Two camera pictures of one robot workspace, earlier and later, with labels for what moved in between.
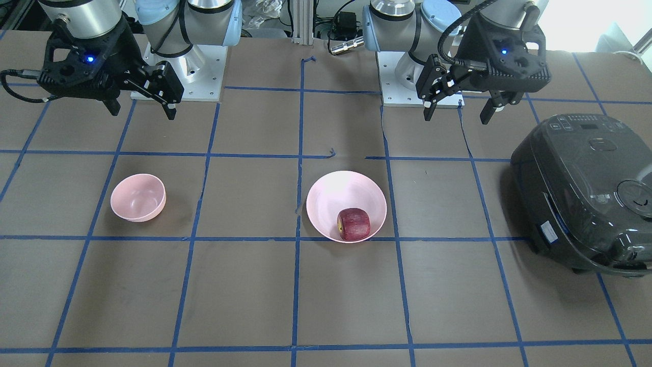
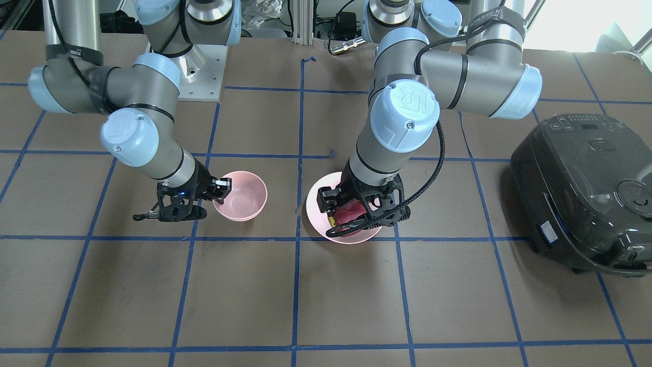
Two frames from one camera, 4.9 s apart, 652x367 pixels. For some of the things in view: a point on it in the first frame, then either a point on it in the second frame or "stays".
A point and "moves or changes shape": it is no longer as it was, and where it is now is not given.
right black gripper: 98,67 -> 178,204
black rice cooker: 583,185 stays
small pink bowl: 138,198 -> 246,199
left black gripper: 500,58 -> 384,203
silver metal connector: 347,45 stays
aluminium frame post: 302,28 stays
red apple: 353,224 moves or changes shape
